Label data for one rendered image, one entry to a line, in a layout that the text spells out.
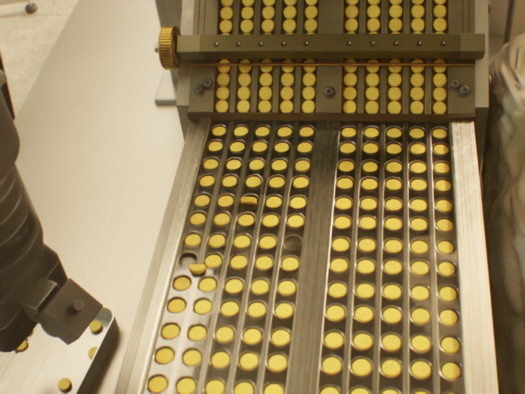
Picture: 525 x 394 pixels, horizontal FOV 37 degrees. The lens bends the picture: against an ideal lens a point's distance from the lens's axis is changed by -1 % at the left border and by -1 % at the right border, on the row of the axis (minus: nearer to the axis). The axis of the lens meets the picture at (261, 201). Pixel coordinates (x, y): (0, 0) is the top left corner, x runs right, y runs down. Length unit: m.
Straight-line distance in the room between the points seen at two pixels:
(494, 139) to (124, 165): 0.39
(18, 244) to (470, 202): 0.30
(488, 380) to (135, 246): 0.40
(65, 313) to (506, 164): 0.32
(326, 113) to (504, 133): 0.13
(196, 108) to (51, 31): 2.07
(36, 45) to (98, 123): 1.74
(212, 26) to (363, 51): 0.13
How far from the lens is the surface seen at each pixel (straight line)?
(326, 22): 0.63
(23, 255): 0.52
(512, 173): 0.58
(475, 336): 0.48
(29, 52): 2.60
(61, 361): 0.69
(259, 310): 0.49
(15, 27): 2.76
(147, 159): 0.84
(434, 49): 0.60
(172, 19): 0.87
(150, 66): 0.97
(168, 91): 0.91
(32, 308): 0.55
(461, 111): 0.62
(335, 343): 0.48
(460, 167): 0.57
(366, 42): 0.60
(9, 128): 0.47
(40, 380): 0.68
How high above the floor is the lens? 1.34
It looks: 45 degrees down
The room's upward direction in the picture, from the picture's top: 8 degrees counter-clockwise
